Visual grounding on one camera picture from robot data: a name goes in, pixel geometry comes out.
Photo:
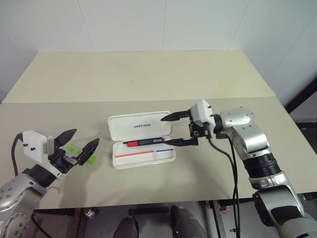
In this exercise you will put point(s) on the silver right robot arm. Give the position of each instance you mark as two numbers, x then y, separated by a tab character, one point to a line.
252	138

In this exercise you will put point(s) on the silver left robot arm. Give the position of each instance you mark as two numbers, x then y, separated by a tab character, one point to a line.
15	193

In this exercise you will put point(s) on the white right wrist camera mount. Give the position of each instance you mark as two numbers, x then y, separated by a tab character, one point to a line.
201	111

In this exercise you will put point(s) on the dark rounded shape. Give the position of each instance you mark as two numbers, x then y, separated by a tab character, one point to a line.
127	226
188	223

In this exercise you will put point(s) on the black marker with red cap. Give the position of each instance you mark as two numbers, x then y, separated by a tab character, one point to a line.
148	141

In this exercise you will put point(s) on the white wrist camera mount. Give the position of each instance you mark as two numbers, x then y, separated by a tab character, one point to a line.
34	142
201	111

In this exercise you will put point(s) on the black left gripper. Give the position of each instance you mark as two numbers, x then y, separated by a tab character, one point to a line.
62	161

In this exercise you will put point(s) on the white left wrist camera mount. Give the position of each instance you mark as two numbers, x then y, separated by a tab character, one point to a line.
34	142

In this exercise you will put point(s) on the black slanted frame post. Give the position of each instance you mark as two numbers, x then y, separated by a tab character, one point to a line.
303	95

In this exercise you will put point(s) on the white pencil case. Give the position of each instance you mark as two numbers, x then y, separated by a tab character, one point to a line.
138	158

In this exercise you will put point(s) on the grey metal table frame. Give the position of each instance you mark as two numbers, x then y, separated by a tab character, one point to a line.
218	218

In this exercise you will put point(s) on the brown table leg beam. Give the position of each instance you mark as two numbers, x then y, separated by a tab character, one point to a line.
76	223

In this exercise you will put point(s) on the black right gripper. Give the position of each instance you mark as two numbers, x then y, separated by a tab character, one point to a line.
198	131

